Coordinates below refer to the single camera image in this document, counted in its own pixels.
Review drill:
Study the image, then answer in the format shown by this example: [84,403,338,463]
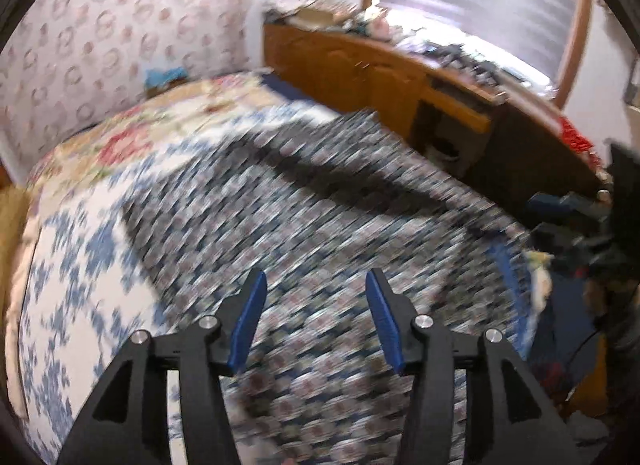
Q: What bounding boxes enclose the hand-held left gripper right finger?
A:
[365,267,581,465]

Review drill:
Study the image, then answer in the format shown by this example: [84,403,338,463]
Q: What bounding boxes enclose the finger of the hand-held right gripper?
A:
[527,190,613,218]
[532,224,621,268]

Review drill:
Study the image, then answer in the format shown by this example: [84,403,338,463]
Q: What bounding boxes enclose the wooden cabinet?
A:
[262,22,608,241]

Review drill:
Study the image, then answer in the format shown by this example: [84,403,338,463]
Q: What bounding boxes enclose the pile of dark clutter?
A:
[360,10,556,96]

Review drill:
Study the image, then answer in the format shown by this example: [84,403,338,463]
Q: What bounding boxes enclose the small blue box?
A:
[145,68,188,98]

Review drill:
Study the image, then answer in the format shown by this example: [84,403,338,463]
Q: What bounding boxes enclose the navy printed cloth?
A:
[520,250,611,396]

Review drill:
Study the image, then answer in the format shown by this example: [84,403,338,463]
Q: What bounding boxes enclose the navy bed sheet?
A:
[260,72,326,106]

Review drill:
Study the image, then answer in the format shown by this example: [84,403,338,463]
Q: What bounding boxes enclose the dark checkered patterned blanket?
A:
[120,108,543,465]

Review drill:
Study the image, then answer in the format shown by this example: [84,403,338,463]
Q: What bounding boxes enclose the white quilt blue floral print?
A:
[17,100,281,465]

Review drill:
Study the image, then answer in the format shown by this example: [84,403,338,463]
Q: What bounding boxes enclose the red beaded thing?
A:
[555,115,597,153]

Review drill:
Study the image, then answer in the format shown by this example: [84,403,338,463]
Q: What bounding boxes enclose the yellow-brown pillow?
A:
[0,185,31,256]

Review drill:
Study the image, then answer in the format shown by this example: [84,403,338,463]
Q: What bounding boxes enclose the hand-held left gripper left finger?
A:
[56,267,268,465]

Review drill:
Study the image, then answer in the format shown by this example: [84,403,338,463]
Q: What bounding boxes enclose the cream floral blanket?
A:
[25,72,311,196]

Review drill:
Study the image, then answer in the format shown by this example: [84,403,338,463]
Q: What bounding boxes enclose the clutter on cabinet top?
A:
[265,0,361,32]

